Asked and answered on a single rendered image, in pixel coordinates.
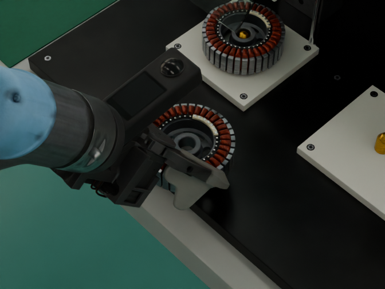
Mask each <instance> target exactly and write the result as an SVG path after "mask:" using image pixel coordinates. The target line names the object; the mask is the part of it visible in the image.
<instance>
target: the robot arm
mask: <svg viewBox="0 0 385 289"><path fill-rule="evenodd" d="M201 83H202V74H201V69H200V67H198V66H197V65H195V64H194V63H193V62H192V61H191V60H190V59H188V58H187V57H186V56H185V55H184V54H182V53H181V52H180V51H178V50H177V49H176V48H170V49H168V50H167V51H165V52H164V53H163V54H161V55H160V56H159V57H158V58H156V59H155V60H154V61H153V62H151V63H150V64H148V65H147V66H146V67H145V68H143V69H142V70H141V71H140V72H138V73H137V74H136V75H134V76H133V77H132V78H130V79H129V80H128V81H126V82H125V83H124V84H123V85H121V86H120V87H119V88H118V89H116V90H115V91H113V92H112V93H111V94H110V95H108V96H107V97H106V98H105V99H103V100H100V99H98V98H96V97H93V96H90V95H87V94H85V93H82V92H79V91H76V90H74V89H70V88H67V87H64V86H61V85H58V84H56V83H53V82H50V81H47V80H44V79H41V78H39V77H38V76H36V75H34V74H32V73H30V72H28V71H25V70H22V69H17V68H7V67H3V66H0V170H2V169H7V168H9V167H13V166H17V165H23V164H31V165H37V166H42V167H48V168H50V169H51V170H52V171H53V172H55V173H56V174H57V175H58V176H60V177H61V178H62V179H63V180H64V182H65V183H66V184H67V185H68V186H69V187H70V188H71V189H76V190H80V188H81V187H82V185H83V184H84V183H88V184H91V189H93V190H96V194H97V195H99V196H101V197H104V198H107V197H108V198H109V199H110V200H111V201H112V202H113V203H114V204H117V205H124V206H131V207H136V208H139V207H140V206H141V205H142V203H143V202H144V201H145V199H146V198H147V196H148V195H149V194H150V192H151V191H152V190H153V188H154V187H155V185H156V184H157V183H158V181H159V180H160V178H159V177H158V176H157V175H156V174H157V173H158V171H159V170H160V168H161V167H162V166H163V164H164V163H166V164H167V166H166V167H165V169H164V172H163V176H164V179H165V180H166V181H167V182H168V183H170V184H172V185H174V186H175V194H174V200H173V205H174V207H175V208H177V209H178V210H186V209H188V208H189V207H191V206H192V205H193V204H194V203H195V202H196V201H197V200H199V199H200V198H201V197H202V196H203V195H204V194H205V193H206V192H207V191H208V190H209V189H211V188H214V187H218V188H221V189H227V188H228V187H229V185H230V184H229V182H228V180H227V178H226V176H225V173H224V172H223V171H222V170H220V169H217V168H215V167H214V166H212V165H210V164H209V163H207V162H204V161H202V160H200V159H199V158H197V157H195V156H194V155H192V154H191V153H189V152H188V151H186V150H184V149H181V151H180V150H178V149H176V148H175V146H176V143H175V142H174V141H173V140H172V139H171V138H170V137H169V136H167V135H166V134H165V133H164V132H163V131H162V130H160V129H159V128H158V127H157V126H156V125H154V124H153V122H154V121H155V120H156V119H157V118H159V117H160V116H162V115H163V114H164V113H165V112H166V111H168V110H169V109H170V108H171V107H173V106H174V105H175V104H176V103H177V102H179V101H180V100H182V99H183V98H184V97H185V96H187V95H188V94H189V93H190V92H191V91H193V90H194V89H195V88H196V87H198V86H199V85H200V84H201ZM93 186H94V187H95V188H93ZM97 191H99V192H100V193H101V194H99V193H98V192H97ZM102 194H104V195H102Z"/></svg>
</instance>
